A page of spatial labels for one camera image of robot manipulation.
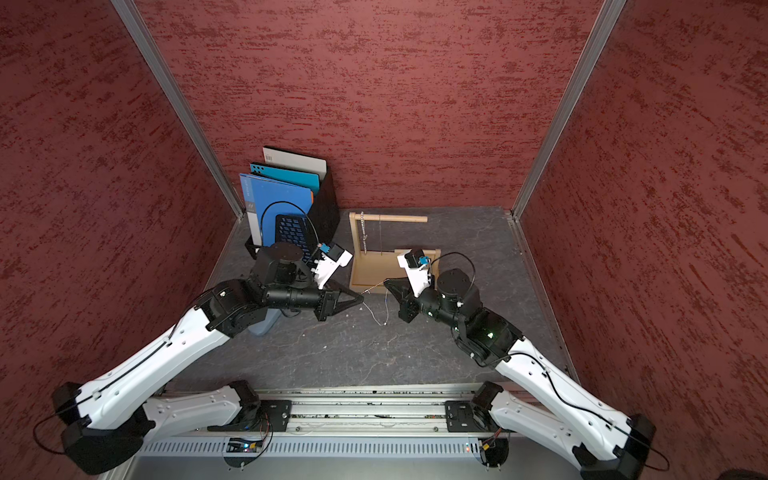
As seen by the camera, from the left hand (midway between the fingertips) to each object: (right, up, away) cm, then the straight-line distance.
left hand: (356, 307), depth 62 cm
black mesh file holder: (-18, +16, +26) cm, 35 cm away
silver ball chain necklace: (+6, 0, +6) cm, 9 cm away
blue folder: (-30, +27, +27) cm, 48 cm away
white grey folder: (-26, +41, +36) cm, 61 cm away
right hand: (+6, +3, +4) cm, 8 cm away
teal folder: (-26, +34, +30) cm, 53 cm away
